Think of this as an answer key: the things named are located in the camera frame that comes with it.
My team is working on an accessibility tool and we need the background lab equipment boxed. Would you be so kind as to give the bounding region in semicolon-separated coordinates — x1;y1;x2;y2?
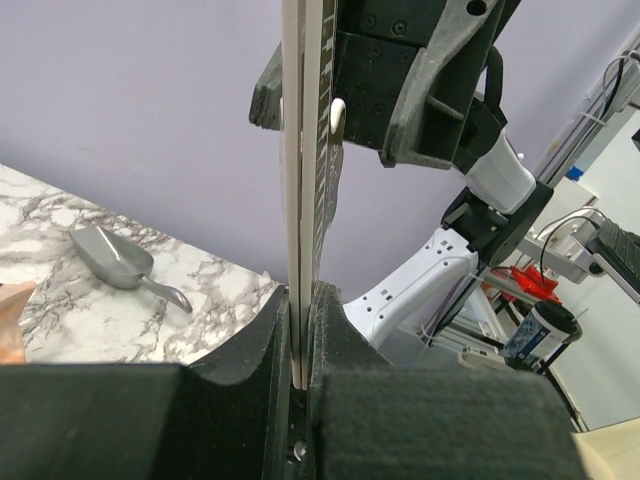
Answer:
449;29;640;431

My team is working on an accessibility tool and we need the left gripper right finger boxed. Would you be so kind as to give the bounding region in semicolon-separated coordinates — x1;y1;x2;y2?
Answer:
304;282;578;479

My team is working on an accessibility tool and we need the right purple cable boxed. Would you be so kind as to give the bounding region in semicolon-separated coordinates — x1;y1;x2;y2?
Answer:
419;269;481;349

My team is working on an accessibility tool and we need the clear bag sealing clip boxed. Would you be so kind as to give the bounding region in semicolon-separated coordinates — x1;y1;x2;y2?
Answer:
280;1;346;389

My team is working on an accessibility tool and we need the beige cat litter bag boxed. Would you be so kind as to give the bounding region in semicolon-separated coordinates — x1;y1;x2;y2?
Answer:
0;281;37;365

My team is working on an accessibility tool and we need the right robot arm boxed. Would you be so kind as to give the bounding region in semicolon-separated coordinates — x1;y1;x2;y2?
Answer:
249;1;552;355

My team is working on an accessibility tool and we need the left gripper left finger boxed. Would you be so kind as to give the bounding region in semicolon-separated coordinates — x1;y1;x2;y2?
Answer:
1;287;291;479

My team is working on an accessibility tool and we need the patterned paper coffee cup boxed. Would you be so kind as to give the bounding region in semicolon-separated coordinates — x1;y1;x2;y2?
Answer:
498;300;583;372

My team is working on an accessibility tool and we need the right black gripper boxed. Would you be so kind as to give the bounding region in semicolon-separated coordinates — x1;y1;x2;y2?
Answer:
249;1;505;170

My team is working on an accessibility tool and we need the metal litter scoop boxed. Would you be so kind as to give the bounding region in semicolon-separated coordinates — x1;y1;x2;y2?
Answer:
69;226;193;314

